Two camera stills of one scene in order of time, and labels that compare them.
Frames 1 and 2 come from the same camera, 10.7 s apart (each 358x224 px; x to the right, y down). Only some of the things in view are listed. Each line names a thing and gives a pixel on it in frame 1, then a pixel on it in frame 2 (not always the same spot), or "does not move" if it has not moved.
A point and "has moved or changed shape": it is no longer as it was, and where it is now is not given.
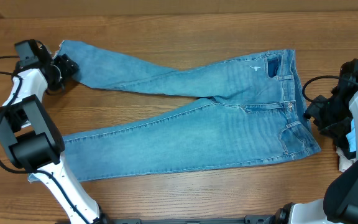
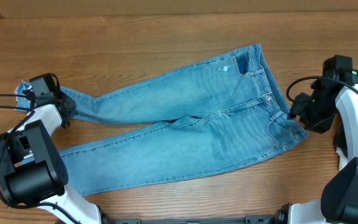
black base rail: [132, 219] does not move
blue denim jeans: [247, 108] has moved or changed shape
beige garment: [344, 162] does not move
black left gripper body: [62, 69] → [63, 98]
